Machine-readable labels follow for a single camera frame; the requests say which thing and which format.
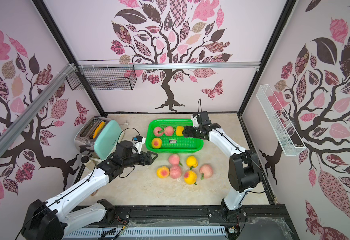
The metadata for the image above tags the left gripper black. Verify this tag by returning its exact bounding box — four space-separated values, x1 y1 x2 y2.
121 151 158 168

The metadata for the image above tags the yellow red peach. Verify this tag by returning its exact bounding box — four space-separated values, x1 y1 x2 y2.
151 138 163 149
184 170 197 185
157 166 170 179

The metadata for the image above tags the pink peach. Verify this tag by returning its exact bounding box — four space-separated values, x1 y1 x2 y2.
154 127 165 138
168 154 182 166
170 165 182 179
164 126 175 137
199 164 213 180

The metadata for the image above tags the pink peach front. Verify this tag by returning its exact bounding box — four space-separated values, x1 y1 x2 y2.
154 127 165 138

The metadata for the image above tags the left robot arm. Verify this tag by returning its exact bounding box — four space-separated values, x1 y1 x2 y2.
19 152 159 240

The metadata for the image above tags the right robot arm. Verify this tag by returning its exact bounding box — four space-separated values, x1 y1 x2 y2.
182 124 263 211

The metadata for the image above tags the green plastic basket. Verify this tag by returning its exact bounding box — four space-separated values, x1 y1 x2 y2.
146 119 204 154

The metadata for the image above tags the mint and steel toaster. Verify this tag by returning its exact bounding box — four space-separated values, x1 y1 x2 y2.
74 117 124 161

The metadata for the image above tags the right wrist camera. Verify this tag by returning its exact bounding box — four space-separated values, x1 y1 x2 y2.
191 111 211 128

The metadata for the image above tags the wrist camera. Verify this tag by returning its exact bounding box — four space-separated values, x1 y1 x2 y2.
191 111 211 128
115 136 146 158

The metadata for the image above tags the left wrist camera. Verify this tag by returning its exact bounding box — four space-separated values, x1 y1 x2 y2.
115 136 146 158

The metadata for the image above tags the white slotted cable duct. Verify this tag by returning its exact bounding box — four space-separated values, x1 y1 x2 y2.
64 226 226 240

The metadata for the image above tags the black wire wall basket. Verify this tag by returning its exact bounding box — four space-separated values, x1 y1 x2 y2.
66 60 138 91

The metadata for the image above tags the back aluminium rail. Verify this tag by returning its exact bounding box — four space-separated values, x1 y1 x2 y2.
79 62 261 70

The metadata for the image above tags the aluminium rail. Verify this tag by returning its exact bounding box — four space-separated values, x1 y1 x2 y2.
0 63 75 158
79 62 261 70

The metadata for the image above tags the white wire wall shelf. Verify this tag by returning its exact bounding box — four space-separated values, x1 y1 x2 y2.
256 85 307 157

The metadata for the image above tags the left aluminium rail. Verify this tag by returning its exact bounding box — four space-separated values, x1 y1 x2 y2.
0 63 75 158

